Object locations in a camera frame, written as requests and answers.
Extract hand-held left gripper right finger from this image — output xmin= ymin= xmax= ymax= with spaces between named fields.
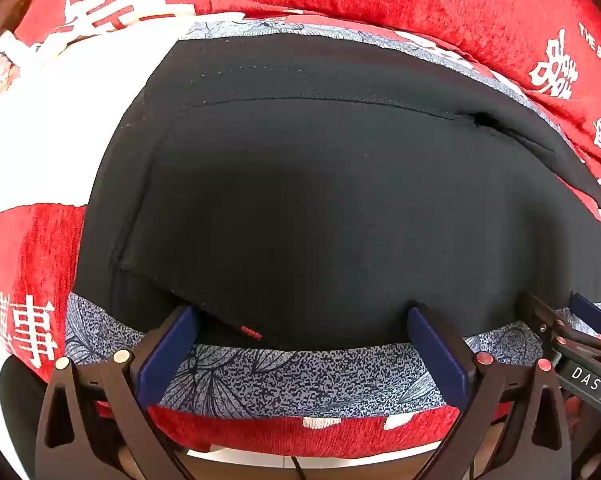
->
xmin=407 ymin=302 xmax=573 ymax=480

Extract dark object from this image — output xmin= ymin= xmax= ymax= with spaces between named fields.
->
xmin=0 ymin=355 xmax=48 ymax=441

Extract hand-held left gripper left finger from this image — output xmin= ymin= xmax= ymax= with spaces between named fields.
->
xmin=34 ymin=305 xmax=201 ymax=480

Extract blue grey patterned cloth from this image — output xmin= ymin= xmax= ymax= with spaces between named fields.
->
xmin=64 ymin=12 xmax=601 ymax=421

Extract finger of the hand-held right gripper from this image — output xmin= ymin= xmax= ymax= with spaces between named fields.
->
xmin=517 ymin=291 xmax=570 ymax=350
xmin=569 ymin=291 xmax=601 ymax=347

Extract red printed sofa cover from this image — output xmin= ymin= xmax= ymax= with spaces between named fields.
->
xmin=0 ymin=7 xmax=601 ymax=461

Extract black pants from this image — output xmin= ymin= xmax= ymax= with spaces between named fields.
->
xmin=73 ymin=32 xmax=601 ymax=353

